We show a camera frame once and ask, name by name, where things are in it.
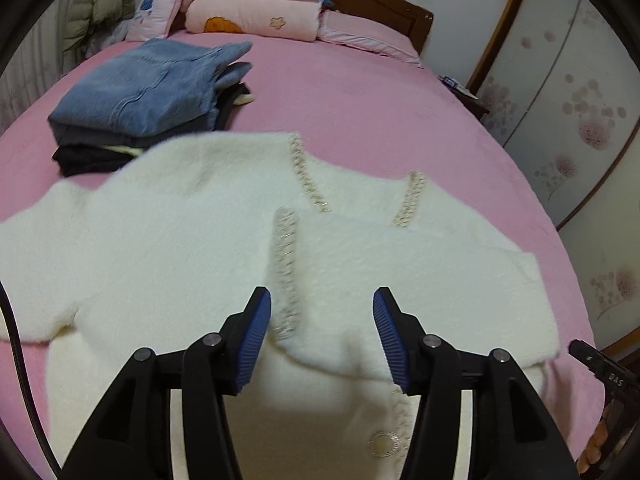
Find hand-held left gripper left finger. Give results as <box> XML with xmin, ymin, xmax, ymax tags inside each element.
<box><xmin>60</xmin><ymin>286</ymin><xmax>272</xmax><ymax>480</ymax></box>

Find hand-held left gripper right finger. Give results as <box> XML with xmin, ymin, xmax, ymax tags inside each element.
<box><xmin>372</xmin><ymin>286</ymin><xmax>576</xmax><ymax>480</ymax></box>

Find white fluffy cardigan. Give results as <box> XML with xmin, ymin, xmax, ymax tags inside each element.
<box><xmin>0</xmin><ymin>131</ymin><xmax>561</xmax><ymax>480</ymax></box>

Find person's right hand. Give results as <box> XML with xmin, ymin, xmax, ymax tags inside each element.
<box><xmin>577</xmin><ymin>404</ymin><xmax>612</xmax><ymax>478</ymax></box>

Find pink bed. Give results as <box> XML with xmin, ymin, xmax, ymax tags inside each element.
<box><xmin>0</xmin><ymin>30</ymin><xmax>608</xmax><ymax>480</ymax></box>

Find folded black garment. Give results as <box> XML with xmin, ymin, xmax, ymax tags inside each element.
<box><xmin>52</xmin><ymin>80</ymin><xmax>251</xmax><ymax>177</ymax></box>

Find dark wooden nightstand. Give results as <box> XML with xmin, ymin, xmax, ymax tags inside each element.
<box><xmin>450</xmin><ymin>82</ymin><xmax>491</xmax><ymax>122</ymax></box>

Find folded blue jeans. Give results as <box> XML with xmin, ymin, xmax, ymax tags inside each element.
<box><xmin>48</xmin><ymin>40</ymin><xmax>253</xmax><ymax>137</ymax></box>

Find floral wardrobe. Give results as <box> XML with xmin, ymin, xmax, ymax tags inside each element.
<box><xmin>466</xmin><ymin>0</ymin><xmax>640</xmax><ymax>361</ymax></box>

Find plain pink pillow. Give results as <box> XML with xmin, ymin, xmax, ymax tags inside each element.
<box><xmin>317</xmin><ymin>10</ymin><xmax>424</xmax><ymax>67</ymax></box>

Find wooden headboard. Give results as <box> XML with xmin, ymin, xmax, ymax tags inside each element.
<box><xmin>324</xmin><ymin>0</ymin><xmax>435</xmax><ymax>56</ymax></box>

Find pink pillow with blue print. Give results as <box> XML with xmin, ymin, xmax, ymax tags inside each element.
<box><xmin>125</xmin><ymin>0</ymin><xmax>197</xmax><ymax>43</ymax></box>

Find beige puffer jacket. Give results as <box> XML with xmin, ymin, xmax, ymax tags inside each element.
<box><xmin>60</xmin><ymin>0</ymin><xmax>136</xmax><ymax>68</ymax></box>

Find black cable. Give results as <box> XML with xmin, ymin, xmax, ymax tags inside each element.
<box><xmin>0</xmin><ymin>280</ymin><xmax>57</xmax><ymax>467</ymax></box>

